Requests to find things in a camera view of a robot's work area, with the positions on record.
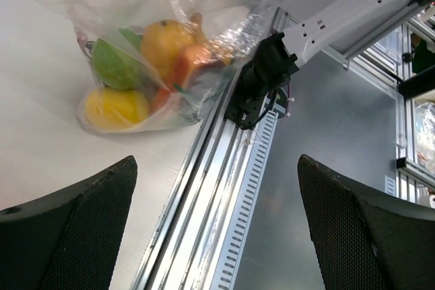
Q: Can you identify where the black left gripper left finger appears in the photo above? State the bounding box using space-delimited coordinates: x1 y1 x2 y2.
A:
1 156 137 289

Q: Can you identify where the aluminium rail profile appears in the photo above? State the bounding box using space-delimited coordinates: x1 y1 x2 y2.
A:
130 7 290 290

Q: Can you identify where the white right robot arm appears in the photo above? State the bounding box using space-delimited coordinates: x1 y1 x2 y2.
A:
282 0 423 67

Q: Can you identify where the yellow mango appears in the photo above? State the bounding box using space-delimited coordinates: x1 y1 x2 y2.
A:
84 88 150 132

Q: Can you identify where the green custard apple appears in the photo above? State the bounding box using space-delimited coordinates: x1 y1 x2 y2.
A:
90 38 142 91

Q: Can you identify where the orange ginger root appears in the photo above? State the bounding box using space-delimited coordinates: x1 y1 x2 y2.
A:
190 12 234 66

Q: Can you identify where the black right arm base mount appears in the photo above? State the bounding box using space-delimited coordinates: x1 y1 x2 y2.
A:
225 32 298 130

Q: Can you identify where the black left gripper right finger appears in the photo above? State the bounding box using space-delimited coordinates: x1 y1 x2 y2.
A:
297 155 434 289

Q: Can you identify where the slotted grey cable duct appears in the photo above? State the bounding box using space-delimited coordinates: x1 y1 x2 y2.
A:
203 111 277 289

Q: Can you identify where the sliced cured ham piece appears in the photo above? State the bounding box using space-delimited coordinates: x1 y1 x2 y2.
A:
151 41 234 113

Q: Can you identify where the clear zip top bag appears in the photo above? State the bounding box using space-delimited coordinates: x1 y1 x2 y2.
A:
36 0 283 133

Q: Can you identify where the yellow potato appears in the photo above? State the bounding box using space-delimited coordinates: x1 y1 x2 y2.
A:
140 20 195 81

